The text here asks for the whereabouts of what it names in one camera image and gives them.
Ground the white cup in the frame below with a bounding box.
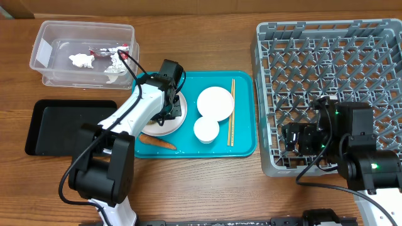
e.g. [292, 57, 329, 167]
[193, 117, 220, 144]

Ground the small pink bowl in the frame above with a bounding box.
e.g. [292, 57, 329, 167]
[197, 87, 235, 122]

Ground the red foil wrapper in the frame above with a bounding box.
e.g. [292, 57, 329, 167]
[89, 44, 129, 73]

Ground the white napkin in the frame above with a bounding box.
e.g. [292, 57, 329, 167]
[69, 53, 95, 68]

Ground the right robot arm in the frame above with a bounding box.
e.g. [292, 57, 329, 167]
[281, 96, 401, 225]

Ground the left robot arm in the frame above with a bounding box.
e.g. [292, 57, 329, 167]
[58, 60, 186, 225]

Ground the grey dishwasher rack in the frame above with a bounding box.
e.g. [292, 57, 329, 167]
[251, 19, 401, 177]

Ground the large pink plate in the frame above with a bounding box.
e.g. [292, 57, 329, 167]
[141, 92, 187, 136]

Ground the orange carrot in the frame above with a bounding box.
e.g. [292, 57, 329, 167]
[139, 134, 177, 150]

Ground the teal serving tray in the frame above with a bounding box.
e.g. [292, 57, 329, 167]
[134, 71, 257, 159]

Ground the left wooden chopstick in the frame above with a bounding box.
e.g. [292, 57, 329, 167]
[227, 78, 235, 146]

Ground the wooden chopstick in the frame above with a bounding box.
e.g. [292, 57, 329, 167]
[227, 78, 235, 146]
[231, 78, 236, 147]

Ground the right wooden chopstick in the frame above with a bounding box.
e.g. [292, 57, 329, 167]
[231, 78, 236, 147]

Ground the clear plastic bin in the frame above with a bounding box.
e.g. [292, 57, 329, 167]
[30, 21, 139, 90]

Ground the black tray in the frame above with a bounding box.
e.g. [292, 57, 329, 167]
[24, 99, 117, 156]

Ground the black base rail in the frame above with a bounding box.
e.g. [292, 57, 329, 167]
[138, 217, 308, 226]

